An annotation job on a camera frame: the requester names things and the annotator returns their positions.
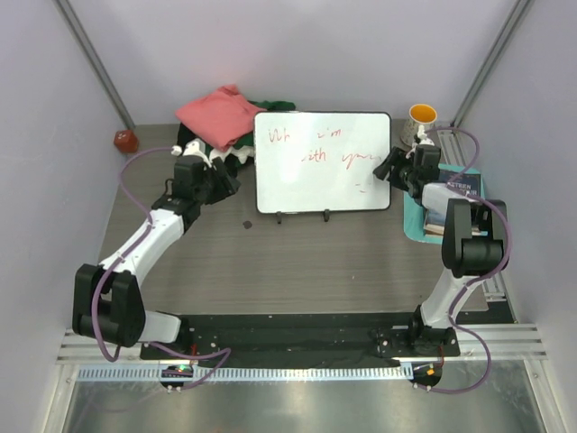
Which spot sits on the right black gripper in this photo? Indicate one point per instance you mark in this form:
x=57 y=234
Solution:
x=395 y=156

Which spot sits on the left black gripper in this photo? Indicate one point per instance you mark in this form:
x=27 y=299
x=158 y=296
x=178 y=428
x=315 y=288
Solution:
x=229 y=183

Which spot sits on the white dry-erase board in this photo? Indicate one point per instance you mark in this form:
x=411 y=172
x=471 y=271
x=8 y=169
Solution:
x=320 y=162

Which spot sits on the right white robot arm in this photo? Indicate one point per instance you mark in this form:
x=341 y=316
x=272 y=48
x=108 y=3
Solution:
x=475 y=245

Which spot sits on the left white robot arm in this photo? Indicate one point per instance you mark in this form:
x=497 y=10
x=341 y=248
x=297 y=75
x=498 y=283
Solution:
x=108 y=303

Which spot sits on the white t shirt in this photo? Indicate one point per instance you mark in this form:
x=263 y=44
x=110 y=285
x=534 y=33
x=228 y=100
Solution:
x=241 y=155

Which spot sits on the yellow white mug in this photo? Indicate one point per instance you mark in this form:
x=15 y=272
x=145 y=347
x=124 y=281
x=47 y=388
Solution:
x=418 y=115

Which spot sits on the pink t shirt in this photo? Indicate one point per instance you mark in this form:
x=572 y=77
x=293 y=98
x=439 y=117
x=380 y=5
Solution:
x=220 y=118

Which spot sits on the black t shirt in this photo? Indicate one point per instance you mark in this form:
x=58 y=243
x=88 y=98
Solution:
x=184 y=137

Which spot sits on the teal tray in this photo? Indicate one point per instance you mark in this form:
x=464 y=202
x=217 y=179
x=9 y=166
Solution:
x=413 y=219

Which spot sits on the blue 1984 book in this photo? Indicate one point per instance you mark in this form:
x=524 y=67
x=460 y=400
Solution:
x=468 y=183

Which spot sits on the green t shirt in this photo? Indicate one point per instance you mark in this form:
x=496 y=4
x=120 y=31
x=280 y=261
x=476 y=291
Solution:
x=273 y=106

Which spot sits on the red cube eraser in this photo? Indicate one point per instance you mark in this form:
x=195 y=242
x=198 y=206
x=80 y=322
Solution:
x=126 y=141

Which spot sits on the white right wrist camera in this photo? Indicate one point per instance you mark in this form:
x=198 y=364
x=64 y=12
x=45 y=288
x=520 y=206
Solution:
x=421 y=137

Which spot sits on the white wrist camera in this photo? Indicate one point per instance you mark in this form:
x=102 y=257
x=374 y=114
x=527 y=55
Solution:
x=194 y=151
x=421 y=137

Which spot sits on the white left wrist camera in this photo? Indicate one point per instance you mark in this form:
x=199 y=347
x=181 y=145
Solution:
x=194 y=151

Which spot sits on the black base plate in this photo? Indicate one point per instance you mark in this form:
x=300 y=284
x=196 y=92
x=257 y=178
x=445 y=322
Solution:
x=315 y=341

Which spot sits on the white slotted cable duct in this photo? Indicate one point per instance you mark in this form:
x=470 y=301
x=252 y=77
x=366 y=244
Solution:
x=169 y=373

